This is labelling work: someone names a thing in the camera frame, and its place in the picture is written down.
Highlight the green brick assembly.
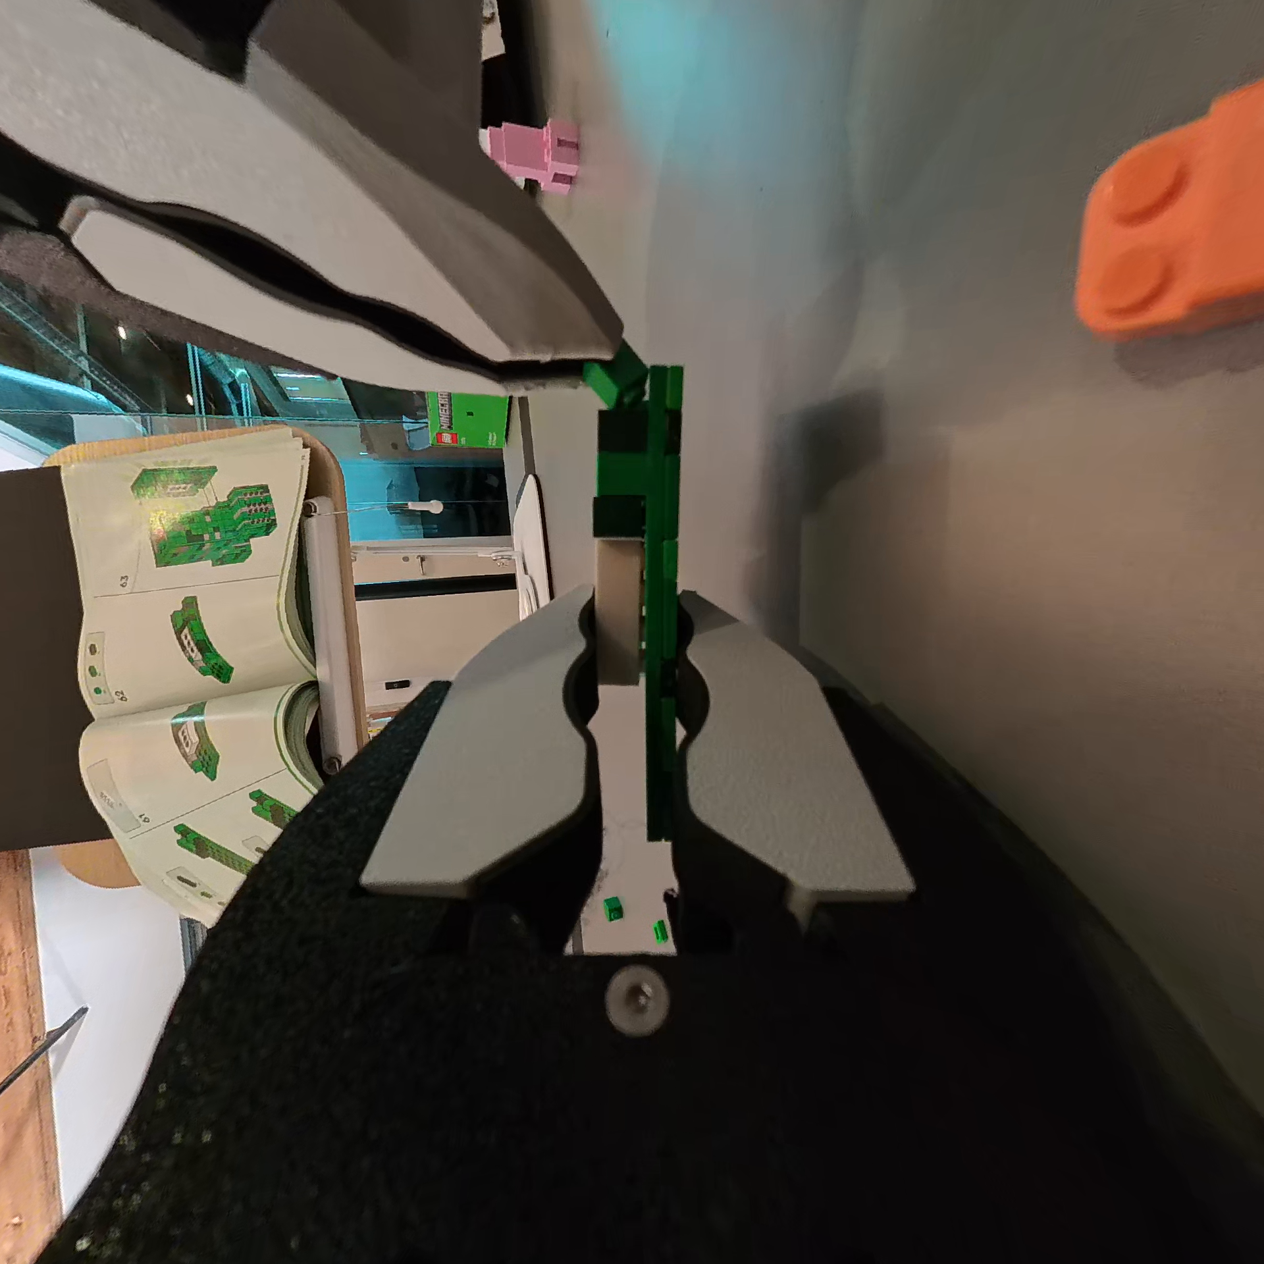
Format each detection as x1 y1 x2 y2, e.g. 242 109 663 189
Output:
590 362 686 842

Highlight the white rounded base plate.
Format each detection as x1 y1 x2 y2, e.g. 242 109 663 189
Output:
513 470 554 619

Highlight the white page holder rod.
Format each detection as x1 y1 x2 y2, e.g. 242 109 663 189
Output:
300 498 358 777

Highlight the large glass window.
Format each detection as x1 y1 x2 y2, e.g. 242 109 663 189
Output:
0 266 515 474

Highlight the green toy set box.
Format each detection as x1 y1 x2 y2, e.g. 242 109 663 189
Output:
426 387 513 452

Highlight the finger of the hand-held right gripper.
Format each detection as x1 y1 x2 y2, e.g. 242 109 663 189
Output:
60 192 585 393
0 0 627 366

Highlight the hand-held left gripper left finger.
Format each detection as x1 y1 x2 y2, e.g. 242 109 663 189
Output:
358 581 605 898

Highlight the orange brick separator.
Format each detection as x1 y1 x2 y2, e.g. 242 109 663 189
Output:
1073 77 1264 342

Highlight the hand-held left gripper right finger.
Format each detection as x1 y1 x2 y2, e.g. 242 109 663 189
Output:
675 588 919 909

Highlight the black flat panel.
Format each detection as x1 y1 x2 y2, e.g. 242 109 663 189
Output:
0 461 101 853

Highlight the pink brick pig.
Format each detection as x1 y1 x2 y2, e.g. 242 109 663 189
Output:
480 117 583 194

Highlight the thin black rod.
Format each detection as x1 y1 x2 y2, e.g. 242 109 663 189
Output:
0 1005 90 1093

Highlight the wooden booklet stand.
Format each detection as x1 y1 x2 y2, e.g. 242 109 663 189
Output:
43 422 372 891

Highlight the building instruction booklet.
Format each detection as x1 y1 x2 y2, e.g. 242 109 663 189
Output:
60 425 329 929

